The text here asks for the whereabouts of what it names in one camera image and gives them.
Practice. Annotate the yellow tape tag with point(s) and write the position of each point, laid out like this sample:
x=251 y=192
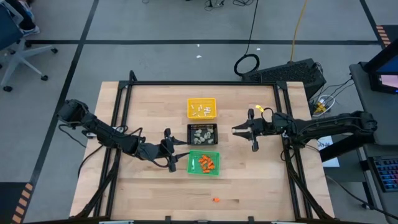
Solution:
x=259 y=108

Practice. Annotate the person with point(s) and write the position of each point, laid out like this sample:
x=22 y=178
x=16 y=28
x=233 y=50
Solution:
x=26 y=21

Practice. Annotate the black monitor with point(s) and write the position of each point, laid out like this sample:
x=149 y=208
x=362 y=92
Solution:
x=385 y=79

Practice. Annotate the black desk support beam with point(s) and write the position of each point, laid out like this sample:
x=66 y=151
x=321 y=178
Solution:
x=348 y=147

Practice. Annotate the white paper sheet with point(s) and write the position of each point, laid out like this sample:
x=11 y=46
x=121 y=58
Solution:
x=331 y=161

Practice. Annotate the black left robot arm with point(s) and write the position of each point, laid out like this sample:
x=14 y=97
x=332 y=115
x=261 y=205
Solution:
x=109 y=137

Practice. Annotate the black mat orange stripes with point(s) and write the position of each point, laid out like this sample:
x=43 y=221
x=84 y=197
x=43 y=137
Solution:
x=391 y=31
x=9 y=202

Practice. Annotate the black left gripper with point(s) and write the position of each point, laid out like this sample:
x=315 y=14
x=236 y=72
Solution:
x=169 y=149

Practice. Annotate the black backlit keyboard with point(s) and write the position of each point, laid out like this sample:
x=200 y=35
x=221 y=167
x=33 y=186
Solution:
x=388 y=174

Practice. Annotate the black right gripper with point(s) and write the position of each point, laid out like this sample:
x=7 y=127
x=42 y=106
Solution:
x=259 y=127

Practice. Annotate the yellow plastic basket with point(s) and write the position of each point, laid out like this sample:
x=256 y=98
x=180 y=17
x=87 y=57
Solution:
x=192 y=102

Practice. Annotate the grey office chair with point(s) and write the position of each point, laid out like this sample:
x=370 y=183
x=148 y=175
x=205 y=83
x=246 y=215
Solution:
x=18 y=53

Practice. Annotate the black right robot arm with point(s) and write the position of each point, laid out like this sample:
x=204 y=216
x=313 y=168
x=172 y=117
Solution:
x=326 y=127

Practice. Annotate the green plastic basket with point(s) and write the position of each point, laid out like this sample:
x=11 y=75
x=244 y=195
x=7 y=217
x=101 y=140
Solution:
x=216 y=172

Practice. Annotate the black computer tower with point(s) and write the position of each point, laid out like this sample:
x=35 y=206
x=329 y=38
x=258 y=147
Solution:
x=286 y=74

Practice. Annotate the yellow power plug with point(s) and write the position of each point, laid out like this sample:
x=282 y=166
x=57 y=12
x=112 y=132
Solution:
x=320 y=108

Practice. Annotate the grey side desk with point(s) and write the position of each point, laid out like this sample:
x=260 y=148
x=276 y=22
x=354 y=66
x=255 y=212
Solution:
x=373 y=93

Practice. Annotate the black plastic basket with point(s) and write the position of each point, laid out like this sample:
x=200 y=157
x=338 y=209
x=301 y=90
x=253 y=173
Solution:
x=205 y=126

